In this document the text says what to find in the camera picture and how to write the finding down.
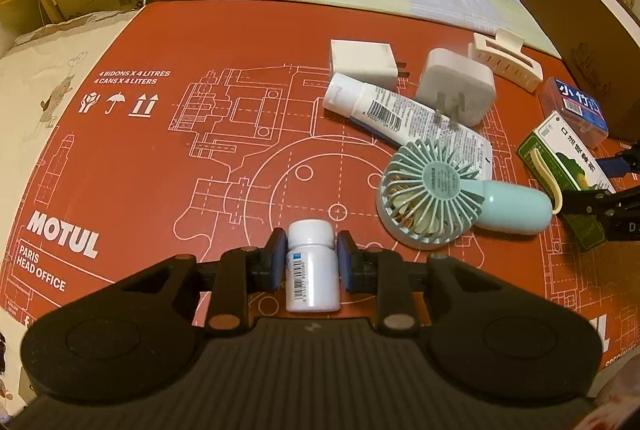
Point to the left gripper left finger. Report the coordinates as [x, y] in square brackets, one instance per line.
[239, 273]

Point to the green medicine box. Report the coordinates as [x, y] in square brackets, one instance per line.
[561, 162]

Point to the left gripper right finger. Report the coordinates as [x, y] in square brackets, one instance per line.
[381, 272]

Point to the large white power adapter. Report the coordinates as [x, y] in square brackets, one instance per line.
[456, 86]

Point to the small white charger plug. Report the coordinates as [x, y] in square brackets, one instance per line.
[370, 62]

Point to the red Motul cardboard mat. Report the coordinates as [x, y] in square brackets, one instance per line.
[213, 131]

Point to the blue toothpick case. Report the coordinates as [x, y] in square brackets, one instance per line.
[580, 110]

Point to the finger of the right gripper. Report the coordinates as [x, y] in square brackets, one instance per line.
[585, 204]
[626, 161]

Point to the cream hair claw clip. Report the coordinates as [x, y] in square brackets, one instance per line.
[503, 54]

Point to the small white pill bottle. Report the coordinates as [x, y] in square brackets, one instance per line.
[312, 282]

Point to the brown open storage box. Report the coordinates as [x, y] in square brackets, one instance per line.
[599, 43]

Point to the white cream tube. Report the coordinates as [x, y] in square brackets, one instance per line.
[400, 120]

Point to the mint handheld fan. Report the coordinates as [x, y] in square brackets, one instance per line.
[428, 197]

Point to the cream patterned bedsheet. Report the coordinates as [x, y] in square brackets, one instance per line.
[42, 242]

